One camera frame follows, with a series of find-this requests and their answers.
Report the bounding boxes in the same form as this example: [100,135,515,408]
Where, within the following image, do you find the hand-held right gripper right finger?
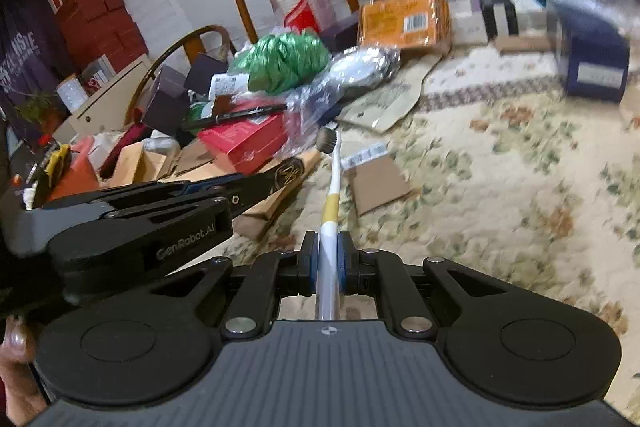
[337,231,507,340]

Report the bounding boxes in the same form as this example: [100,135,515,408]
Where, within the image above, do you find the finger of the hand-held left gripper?
[106,171,283,219]
[42,173,252,208]

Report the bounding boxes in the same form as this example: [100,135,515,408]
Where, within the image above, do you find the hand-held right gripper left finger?
[145,231,320,340]

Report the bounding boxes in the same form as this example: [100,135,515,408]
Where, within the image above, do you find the dark box gold emblem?
[270,155,307,195]

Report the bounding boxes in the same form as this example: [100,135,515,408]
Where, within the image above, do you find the white toothbrush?
[314,126,347,321]

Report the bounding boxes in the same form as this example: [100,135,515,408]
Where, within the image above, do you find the orange plastic basin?
[47,136,103,204]

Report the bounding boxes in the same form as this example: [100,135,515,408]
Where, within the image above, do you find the person's left hand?
[0,314,49,427]

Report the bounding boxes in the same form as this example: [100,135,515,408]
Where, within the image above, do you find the kraft paper bag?
[109,141,176,188]

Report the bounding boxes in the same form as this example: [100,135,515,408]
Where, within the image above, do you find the printed kraft envelope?
[234,151,324,241]

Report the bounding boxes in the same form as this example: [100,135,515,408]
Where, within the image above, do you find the red box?
[196,111,292,176]

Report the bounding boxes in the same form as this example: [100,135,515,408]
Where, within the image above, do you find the black pen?
[181,103,289,131]

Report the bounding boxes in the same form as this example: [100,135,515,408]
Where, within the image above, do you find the small cardboard piece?
[346,156,412,216]

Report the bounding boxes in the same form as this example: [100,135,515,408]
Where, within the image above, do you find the dark purple box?
[184,52,229,98]
[141,66,192,136]

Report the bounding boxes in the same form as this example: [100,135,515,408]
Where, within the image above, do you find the yellow black items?
[30,144,72,202]

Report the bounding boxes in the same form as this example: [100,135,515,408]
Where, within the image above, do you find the cream cabinet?
[64,53,157,144]

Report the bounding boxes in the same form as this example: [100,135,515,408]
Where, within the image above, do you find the white barcode label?
[339,143,389,171]

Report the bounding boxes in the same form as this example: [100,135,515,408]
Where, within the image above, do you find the white tin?
[56,73,87,114]

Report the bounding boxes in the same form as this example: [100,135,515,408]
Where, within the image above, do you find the round-back wooden chair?
[124,25,239,124]

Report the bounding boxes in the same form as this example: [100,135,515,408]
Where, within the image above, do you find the green plastic bag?
[229,31,332,96]

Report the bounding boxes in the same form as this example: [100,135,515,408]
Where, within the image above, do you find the potted plant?
[14,91,67,134]

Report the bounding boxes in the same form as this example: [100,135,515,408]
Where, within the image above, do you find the printed paper pouch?
[339,56,442,134]

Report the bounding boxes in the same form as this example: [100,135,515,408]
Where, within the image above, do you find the floral tablecloth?
[220,42,640,413]

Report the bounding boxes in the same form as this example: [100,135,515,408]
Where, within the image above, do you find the stack of red boxes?
[46,0,149,74]

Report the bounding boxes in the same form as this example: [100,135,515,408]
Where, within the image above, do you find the small dark box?
[319,13,362,54]

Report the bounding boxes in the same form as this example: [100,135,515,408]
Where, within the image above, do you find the purple printed shirt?
[0,0,72,108]

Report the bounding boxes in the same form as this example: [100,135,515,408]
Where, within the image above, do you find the orange wrapped package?
[359,0,452,54]

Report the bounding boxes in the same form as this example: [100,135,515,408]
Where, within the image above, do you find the small white box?
[449,0,487,45]
[507,0,551,35]

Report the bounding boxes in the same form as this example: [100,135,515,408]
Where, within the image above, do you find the flat kraft box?
[492,34,556,54]

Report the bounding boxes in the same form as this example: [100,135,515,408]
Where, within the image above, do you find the black and white box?
[480,0,518,38]

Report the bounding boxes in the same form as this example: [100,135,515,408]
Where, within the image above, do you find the blue cardboard box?
[556,1,632,104]

